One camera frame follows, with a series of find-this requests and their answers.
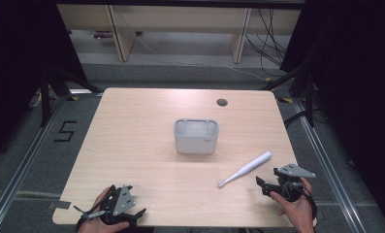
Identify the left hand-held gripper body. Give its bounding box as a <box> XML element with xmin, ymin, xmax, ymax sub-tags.
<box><xmin>99</xmin><ymin>183</ymin><xmax>138</xmax><ymax>226</ymax></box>

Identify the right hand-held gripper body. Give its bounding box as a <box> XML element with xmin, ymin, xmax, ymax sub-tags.
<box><xmin>270</xmin><ymin>162</ymin><xmax>317</xmax><ymax>203</ymax></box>

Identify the white electric toothbrush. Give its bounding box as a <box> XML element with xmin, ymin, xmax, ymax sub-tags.
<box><xmin>217</xmin><ymin>150</ymin><xmax>273</xmax><ymax>189</ymax></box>

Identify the grey toothbrush holder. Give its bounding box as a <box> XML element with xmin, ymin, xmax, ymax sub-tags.
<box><xmin>173</xmin><ymin>118</ymin><xmax>220</xmax><ymax>155</ymax></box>

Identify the person's right hand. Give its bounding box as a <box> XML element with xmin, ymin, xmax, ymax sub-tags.
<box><xmin>270</xmin><ymin>177</ymin><xmax>316</xmax><ymax>233</ymax></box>

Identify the person's left hand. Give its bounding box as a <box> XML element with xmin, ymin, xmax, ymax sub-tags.
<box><xmin>78</xmin><ymin>186</ymin><xmax>130</xmax><ymax>233</ymax></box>

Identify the grey rod with black prongs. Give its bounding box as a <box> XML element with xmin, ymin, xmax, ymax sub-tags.
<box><xmin>73</xmin><ymin>205</ymin><xmax>108</xmax><ymax>221</ymax></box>

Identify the black metal stand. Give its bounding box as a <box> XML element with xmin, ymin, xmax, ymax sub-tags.
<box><xmin>39</xmin><ymin>64</ymin><xmax>101</xmax><ymax>128</ymax></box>
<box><xmin>261</xmin><ymin>63</ymin><xmax>316</xmax><ymax>128</ymax></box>

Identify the black tape floor marking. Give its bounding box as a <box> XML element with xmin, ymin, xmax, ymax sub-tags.
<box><xmin>52</xmin><ymin>120</ymin><xmax>79</xmax><ymax>143</ymax></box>

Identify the dark curtain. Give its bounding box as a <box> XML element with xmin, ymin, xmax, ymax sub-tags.
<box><xmin>279</xmin><ymin>0</ymin><xmax>385</xmax><ymax>224</ymax></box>
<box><xmin>0</xmin><ymin>0</ymin><xmax>88</xmax><ymax>163</ymax></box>

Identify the small purple object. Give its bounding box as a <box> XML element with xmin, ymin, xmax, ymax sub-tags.
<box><xmin>91</xmin><ymin>30</ymin><xmax>114</xmax><ymax>41</ymax></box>

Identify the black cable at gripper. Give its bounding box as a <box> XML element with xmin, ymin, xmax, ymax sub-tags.
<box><xmin>305</xmin><ymin>185</ymin><xmax>319</xmax><ymax>228</ymax></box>

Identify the silver floor rail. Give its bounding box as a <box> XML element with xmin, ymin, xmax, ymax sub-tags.
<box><xmin>291</xmin><ymin>96</ymin><xmax>368</xmax><ymax>233</ymax></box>
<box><xmin>0</xmin><ymin>93</ymin><xmax>69</xmax><ymax>233</ymax></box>

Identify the thin white floor cable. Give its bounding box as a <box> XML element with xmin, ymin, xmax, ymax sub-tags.
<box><xmin>133</xmin><ymin>31</ymin><xmax>270</xmax><ymax>83</ymax></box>

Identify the bundle of black hanging cables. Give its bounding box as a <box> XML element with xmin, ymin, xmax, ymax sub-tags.
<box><xmin>243</xmin><ymin>8</ymin><xmax>289</xmax><ymax>78</ymax></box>

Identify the beige wooden desk frame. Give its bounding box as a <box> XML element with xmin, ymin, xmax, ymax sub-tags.
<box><xmin>56</xmin><ymin>3</ymin><xmax>303</xmax><ymax>65</ymax></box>

